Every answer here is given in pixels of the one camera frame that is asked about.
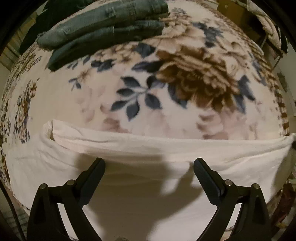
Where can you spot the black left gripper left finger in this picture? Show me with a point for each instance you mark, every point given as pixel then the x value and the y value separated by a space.
pixel 45 221

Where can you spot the folded dark green jeans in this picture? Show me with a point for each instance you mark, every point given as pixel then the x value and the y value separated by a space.
pixel 109 24

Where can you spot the pile of white bedding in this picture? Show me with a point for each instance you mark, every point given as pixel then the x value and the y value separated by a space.
pixel 273 32

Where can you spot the white pants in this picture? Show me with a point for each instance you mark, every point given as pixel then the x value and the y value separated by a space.
pixel 149 190

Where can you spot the floral checkered fleece blanket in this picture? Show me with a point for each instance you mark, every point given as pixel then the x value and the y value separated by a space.
pixel 202 78

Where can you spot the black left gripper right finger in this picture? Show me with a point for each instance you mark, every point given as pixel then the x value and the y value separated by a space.
pixel 252 222

